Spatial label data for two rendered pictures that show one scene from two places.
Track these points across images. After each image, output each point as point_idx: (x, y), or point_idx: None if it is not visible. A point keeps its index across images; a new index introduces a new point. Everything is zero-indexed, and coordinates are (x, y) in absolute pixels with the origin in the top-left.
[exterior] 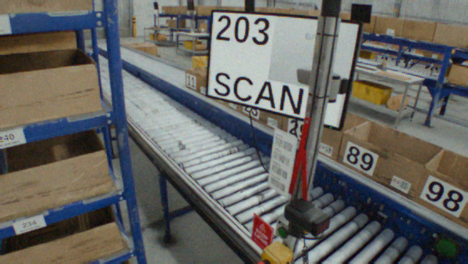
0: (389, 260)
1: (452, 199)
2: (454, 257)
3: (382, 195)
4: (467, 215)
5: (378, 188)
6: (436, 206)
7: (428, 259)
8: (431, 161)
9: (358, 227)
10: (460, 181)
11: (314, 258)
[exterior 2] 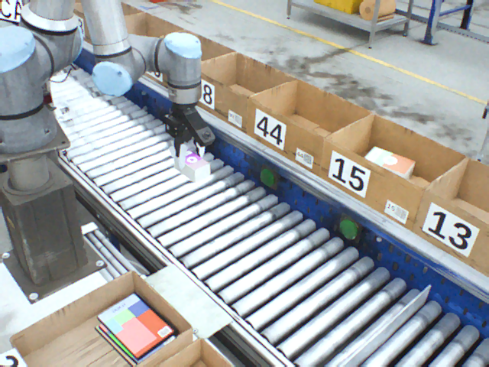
0: (154, 149)
1: (207, 92)
2: (211, 145)
3: (163, 97)
4: (218, 105)
5: (163, 92)
6: (201, 102)
7: (192, 149)
8: (204, 62)
9: (145, 129)
10: (253, 83)
11: (87, 147)
